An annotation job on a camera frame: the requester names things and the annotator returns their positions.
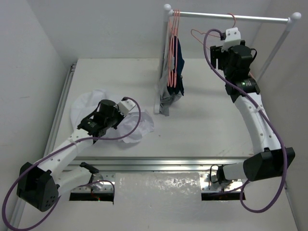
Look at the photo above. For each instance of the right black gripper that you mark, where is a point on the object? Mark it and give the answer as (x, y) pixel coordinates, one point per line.
(216, 53)

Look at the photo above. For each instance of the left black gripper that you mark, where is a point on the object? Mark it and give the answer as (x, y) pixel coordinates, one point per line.
(118, 116)

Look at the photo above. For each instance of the white shirt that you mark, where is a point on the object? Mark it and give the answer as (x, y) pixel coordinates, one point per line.
(87, 102)

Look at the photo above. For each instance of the pink wire hanger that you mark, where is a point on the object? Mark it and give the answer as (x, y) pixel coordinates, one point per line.
(203, 33)

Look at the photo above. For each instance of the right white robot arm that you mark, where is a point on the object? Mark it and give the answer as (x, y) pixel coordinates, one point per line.
(267, 161)

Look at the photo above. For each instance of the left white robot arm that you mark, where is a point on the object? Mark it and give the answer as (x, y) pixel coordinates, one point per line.
(43, 182)

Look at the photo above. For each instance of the dark blue hanging garment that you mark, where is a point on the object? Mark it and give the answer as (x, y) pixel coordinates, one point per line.
(180, 65)

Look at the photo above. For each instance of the pink hangers on rack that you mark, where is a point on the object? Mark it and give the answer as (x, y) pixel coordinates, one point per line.
(173, 50)

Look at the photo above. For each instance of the grey hanging garment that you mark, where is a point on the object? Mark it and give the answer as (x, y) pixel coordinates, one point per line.
(168, 95)

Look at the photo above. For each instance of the white clothes rack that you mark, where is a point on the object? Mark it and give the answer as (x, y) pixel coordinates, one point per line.
(169, 12)

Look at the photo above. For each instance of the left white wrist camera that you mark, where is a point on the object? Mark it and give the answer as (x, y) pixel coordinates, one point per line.
(126, 106)

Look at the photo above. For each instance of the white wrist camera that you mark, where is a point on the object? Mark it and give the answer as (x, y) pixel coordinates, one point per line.
(230, 38)
(126, 106)

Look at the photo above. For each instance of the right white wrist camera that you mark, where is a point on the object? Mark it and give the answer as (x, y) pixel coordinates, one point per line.
(230, 38)

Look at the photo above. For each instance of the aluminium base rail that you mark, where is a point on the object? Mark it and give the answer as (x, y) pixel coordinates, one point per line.
(110, 166)

